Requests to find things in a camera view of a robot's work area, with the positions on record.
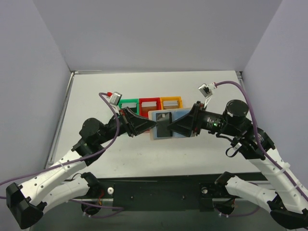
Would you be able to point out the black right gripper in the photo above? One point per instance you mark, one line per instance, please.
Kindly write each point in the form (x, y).
(196, 119)

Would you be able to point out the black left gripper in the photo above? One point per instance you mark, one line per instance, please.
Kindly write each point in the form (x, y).
(126, 122)

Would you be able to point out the beige leather card holder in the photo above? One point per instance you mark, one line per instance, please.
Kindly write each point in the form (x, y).
(168, 125)

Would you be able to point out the black credit card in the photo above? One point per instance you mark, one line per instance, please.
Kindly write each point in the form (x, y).
(163, 120)

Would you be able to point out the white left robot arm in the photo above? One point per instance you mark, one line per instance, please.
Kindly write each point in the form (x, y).
(30, 200)

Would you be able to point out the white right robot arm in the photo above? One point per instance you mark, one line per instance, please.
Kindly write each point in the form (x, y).
(287, 201)

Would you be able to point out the cards in green bin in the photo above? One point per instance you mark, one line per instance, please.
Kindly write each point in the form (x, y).
(130, 105)

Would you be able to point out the red plastic bin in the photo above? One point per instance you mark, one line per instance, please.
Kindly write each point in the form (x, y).
(145, 110)

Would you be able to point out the green plastic bin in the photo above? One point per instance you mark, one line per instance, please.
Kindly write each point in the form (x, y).
(135, 110)

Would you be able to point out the yellow plastic bin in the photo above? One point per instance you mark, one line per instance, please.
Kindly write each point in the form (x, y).
(174, 98)

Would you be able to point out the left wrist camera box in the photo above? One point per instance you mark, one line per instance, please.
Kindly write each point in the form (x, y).
(115, 98)

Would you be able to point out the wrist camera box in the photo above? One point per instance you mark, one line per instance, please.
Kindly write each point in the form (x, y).
(115, 98)
(207, 89)

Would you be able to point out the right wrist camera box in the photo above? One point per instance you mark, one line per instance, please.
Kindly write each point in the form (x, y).
(207, 89)

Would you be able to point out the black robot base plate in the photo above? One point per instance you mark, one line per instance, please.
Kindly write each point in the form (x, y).
(164, 193)

